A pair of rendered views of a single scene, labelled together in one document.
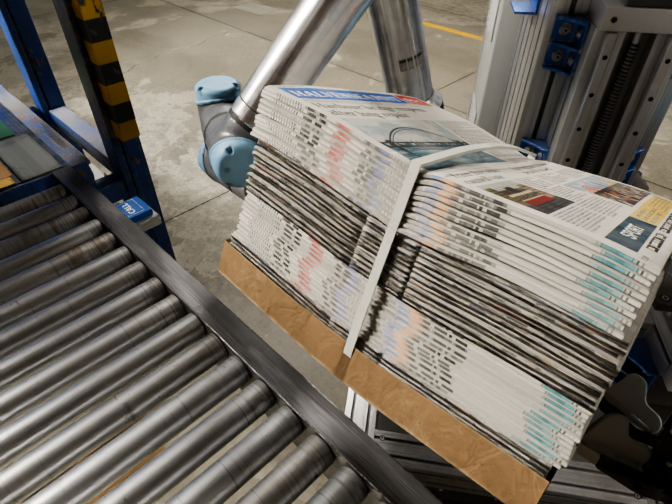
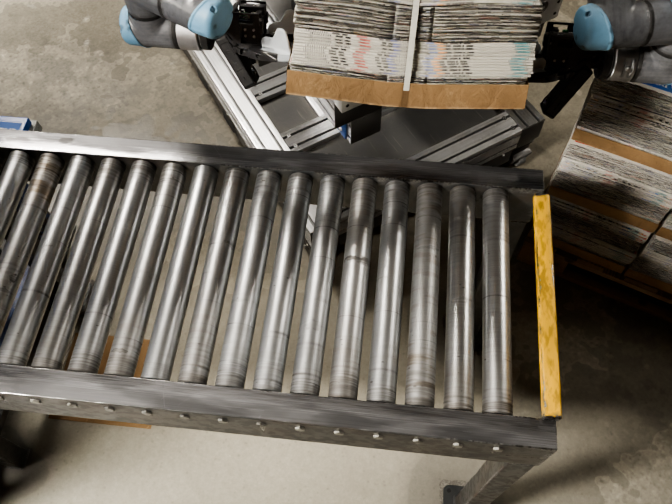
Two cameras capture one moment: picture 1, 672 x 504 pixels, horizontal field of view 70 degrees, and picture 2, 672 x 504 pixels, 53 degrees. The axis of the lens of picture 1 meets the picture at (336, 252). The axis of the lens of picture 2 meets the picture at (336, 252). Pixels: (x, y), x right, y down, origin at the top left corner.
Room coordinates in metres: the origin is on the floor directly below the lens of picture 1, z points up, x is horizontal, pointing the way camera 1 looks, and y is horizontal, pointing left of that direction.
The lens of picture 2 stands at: (-0.24, 0.54, 1.88)
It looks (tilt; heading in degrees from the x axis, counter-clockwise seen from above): 61 degrees down; 323
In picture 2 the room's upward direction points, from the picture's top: 2 degrees counter-clockwise
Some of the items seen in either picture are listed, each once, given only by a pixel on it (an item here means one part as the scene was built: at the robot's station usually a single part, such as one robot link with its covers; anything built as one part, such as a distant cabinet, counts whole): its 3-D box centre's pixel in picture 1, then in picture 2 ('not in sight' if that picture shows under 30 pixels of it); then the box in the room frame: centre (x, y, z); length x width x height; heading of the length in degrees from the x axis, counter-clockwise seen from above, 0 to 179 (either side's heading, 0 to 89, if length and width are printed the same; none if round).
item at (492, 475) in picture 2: not in sight; (486, 484); (-0.23, 0.13, 0.34); 0.06 x 0.06 x 0.68; 45
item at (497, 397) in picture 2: not in sight; (496, 296); (-0.01, -0.01, 0.77); 0.47 x 0.05 x 0.05; 135
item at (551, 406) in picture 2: not in sight; (546, 297); (-0.07, -0.05, 0.81); 0.43 x 0.03 x 0.02; 135
